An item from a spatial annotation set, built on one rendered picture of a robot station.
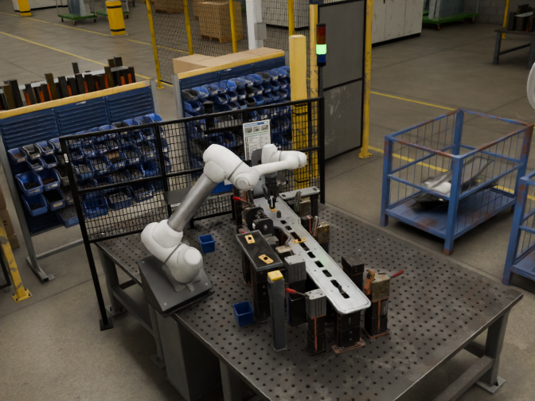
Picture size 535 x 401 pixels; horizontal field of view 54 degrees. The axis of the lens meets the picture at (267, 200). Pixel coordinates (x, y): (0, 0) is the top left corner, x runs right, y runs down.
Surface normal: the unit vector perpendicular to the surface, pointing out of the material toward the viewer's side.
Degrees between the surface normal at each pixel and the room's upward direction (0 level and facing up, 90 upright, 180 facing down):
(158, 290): 42
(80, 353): 0
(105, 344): 0
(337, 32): 90
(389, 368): 0
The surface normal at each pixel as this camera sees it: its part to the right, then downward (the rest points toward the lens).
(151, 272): 0.38, -0.46
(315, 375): -0.05, -0.90
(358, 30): 0.68, 0.29
